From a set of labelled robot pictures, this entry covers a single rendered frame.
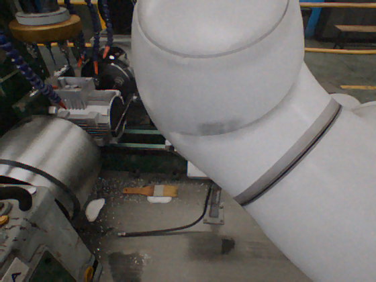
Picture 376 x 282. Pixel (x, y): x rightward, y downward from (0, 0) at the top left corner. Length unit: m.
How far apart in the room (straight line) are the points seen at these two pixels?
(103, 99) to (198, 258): 0.58
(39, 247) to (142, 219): 0.39
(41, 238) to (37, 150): 0.19
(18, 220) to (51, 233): 0.08
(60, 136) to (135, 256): 0.40
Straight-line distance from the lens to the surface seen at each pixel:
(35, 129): 0.64
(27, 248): 0.48
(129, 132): 0.95
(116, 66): 1.01
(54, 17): 0.76
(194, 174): 0.58
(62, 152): 0.59
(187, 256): 0.73
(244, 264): 0.74
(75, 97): 0.82
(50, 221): 0.51
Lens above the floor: 1.48
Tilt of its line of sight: 41 degrees down
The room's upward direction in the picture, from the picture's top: straight up
